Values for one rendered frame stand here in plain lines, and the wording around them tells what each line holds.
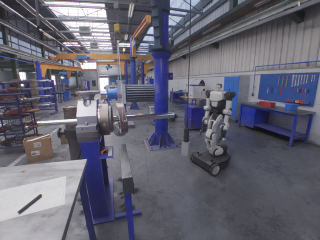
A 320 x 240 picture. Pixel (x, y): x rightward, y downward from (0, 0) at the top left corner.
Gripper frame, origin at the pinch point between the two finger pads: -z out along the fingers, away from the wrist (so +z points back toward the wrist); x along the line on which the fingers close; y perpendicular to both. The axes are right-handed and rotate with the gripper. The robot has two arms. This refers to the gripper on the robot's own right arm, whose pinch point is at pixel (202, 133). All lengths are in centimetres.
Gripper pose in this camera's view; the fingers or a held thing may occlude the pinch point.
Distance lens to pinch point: 299.5
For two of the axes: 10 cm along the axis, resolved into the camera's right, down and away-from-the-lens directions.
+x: -8.7, -0.9, -4.9
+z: 1.8, -9.7, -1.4
